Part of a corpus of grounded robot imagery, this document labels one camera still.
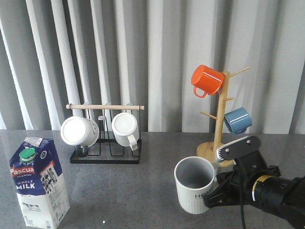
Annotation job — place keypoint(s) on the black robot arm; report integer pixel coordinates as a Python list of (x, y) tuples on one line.
[(254, 183)]

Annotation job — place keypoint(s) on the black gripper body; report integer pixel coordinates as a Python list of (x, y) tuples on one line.
[(235, 188)]

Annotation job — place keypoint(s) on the grey pleated curtain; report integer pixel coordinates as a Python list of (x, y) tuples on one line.
[(59, 52)]

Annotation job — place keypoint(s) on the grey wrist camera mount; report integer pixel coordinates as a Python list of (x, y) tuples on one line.
[(237, 148)]

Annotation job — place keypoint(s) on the white HOME ribbed mug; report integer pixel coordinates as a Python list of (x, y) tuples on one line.
[(194, 178)]

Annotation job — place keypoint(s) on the black wire mug rack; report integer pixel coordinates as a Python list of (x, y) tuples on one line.
[(106, 150)]

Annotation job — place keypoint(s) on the wooden mug tree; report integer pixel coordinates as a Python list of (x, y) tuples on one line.
[(207, 150)]

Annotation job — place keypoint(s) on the orange mug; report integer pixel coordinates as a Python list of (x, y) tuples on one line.
[(206, 81)]

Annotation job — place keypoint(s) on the white smiley mug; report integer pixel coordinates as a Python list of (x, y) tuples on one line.
[(79, 131)]

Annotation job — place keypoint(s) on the blue white milk carton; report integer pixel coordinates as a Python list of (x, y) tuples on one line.
[(39, 182)]

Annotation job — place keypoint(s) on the blue mug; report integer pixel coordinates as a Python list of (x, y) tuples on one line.
[(237, 121)]

